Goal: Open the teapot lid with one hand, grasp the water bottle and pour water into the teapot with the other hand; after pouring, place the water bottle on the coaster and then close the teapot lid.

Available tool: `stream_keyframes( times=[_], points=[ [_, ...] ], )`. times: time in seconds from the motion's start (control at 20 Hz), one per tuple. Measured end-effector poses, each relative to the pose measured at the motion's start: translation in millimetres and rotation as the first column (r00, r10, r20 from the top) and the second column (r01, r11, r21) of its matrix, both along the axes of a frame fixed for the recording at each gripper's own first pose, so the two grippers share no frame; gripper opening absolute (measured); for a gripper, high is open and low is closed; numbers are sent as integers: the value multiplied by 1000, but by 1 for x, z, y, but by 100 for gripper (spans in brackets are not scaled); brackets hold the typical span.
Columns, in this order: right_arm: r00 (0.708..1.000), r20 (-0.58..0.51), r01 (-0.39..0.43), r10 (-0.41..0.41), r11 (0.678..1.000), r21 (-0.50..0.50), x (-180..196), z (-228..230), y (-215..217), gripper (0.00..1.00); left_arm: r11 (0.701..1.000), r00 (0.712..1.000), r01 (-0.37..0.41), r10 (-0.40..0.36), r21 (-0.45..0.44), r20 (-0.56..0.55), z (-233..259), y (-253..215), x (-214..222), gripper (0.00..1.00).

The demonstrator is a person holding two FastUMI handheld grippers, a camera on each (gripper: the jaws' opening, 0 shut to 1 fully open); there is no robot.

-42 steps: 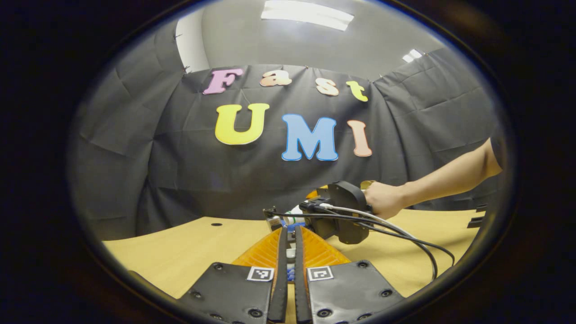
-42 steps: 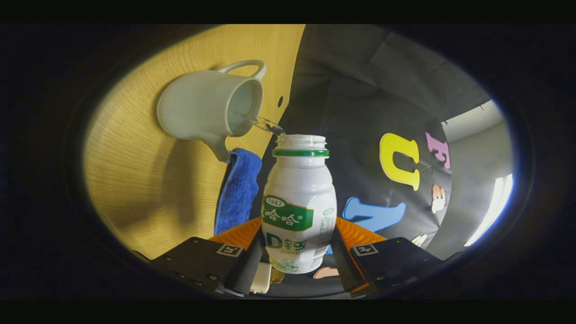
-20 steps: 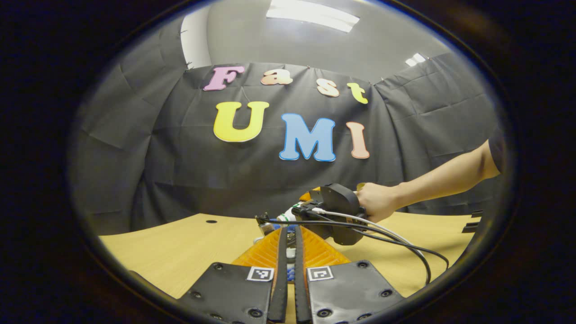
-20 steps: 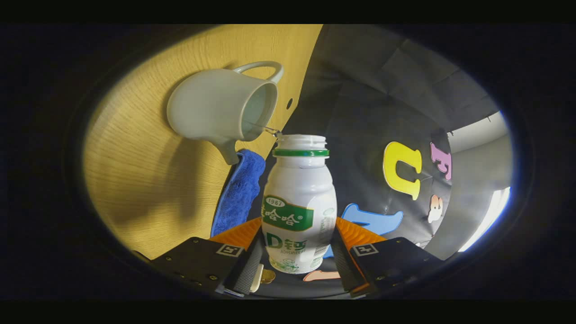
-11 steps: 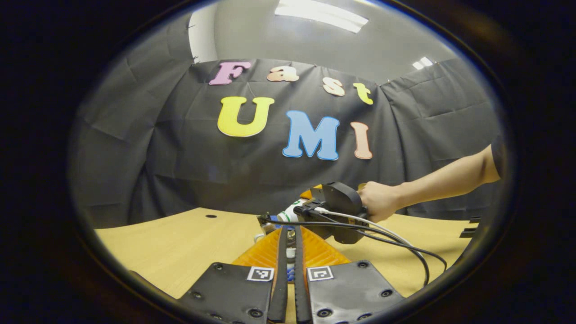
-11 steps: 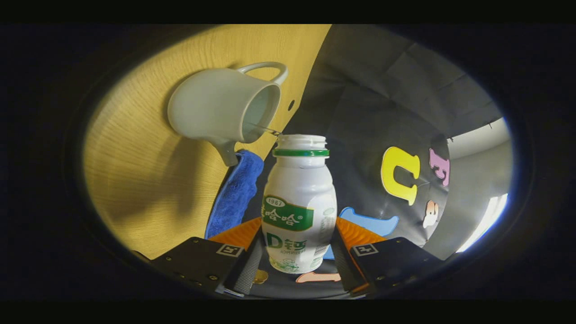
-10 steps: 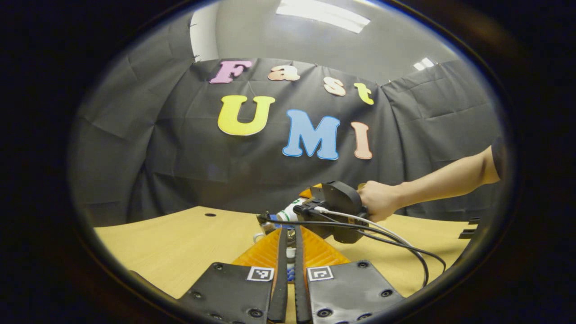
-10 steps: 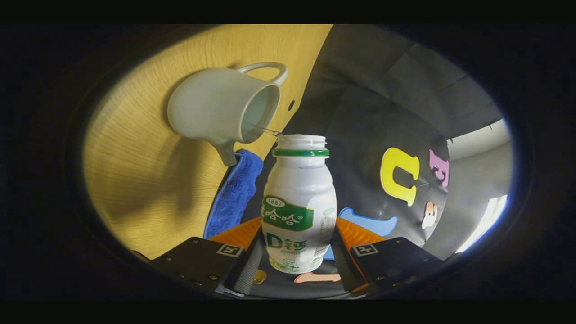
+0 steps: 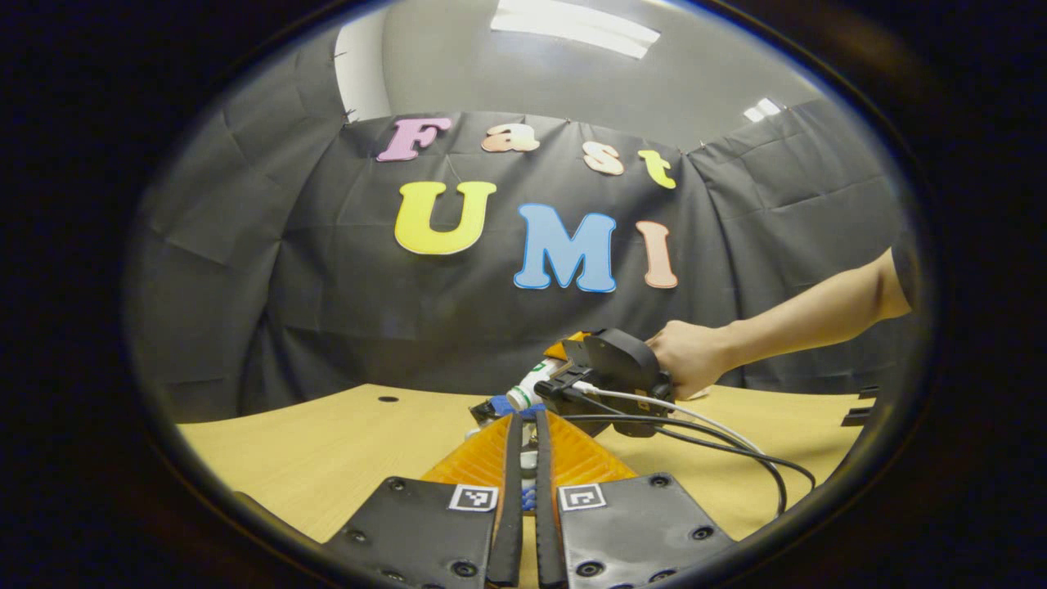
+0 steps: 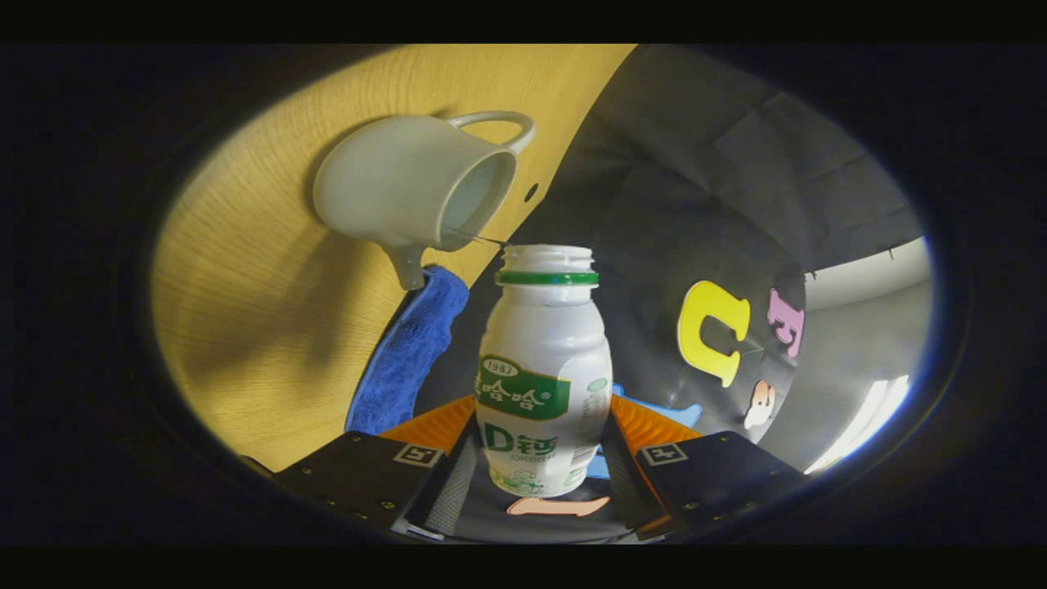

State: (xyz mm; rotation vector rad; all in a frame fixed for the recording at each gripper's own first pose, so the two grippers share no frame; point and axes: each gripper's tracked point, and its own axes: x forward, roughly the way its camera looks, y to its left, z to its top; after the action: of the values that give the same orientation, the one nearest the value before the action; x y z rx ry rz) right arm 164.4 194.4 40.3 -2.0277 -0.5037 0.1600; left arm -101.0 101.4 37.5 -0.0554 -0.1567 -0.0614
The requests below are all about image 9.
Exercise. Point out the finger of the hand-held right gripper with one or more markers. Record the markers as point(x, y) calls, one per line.
point(568, 346)

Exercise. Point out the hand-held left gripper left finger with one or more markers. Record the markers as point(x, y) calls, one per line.
point(511, 491)

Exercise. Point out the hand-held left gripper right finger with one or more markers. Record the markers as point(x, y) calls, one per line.
point(546, 507)

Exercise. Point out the white blue teacup lid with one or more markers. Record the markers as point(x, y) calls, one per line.
point(529, 462)

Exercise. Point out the white water bottle green label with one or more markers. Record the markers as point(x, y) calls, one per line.
point(527, 391)

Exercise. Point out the black backdrop cloth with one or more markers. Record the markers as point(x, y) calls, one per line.
point(327, 311)

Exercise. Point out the small ceiling light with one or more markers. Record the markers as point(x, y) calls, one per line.
point(765, 108)

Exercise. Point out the person's dark shirt sleeve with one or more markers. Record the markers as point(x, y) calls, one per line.
point(906, 274)

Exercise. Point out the ceiling light panel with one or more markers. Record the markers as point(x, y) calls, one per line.
point(572, 24)

